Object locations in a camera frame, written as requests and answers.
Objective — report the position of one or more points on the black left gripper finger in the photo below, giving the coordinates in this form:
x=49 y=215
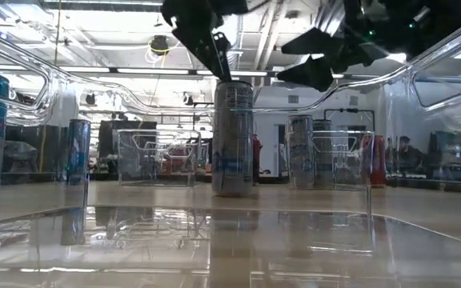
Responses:
x=224 y=52
x=196 y=38

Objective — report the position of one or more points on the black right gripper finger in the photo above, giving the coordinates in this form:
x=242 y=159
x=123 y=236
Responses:
x=314 y=43
x=314 y=74

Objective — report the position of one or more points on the grey dark-top slim can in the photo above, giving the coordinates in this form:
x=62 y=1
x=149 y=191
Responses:
x=300 y=152
x=324 y=156
x=232 y=152

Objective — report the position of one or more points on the red Coke Zero can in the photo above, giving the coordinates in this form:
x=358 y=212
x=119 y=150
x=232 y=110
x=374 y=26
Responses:
x=257 y=160
x=378 y=160

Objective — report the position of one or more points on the clear plastic narrow bin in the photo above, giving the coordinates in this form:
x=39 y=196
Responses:
x=354 y=176
x=126 y=160

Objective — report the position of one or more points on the clear plastic wide bin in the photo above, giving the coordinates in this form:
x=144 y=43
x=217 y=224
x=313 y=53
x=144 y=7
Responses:
x=230 y=248

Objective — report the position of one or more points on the black ceiling dome device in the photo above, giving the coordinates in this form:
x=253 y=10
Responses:
x=159 y=44

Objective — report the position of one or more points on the white ceiling light strip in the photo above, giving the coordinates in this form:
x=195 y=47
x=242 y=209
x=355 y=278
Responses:
x=154 y=71

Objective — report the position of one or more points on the person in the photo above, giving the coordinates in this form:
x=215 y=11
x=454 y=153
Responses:
x=408 y=156

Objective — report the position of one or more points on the black storage cabinet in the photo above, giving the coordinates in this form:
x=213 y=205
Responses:
x=34 y=136

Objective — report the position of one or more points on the black pipe frame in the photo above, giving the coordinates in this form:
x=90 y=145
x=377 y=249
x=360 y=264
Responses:
x=348 y=110

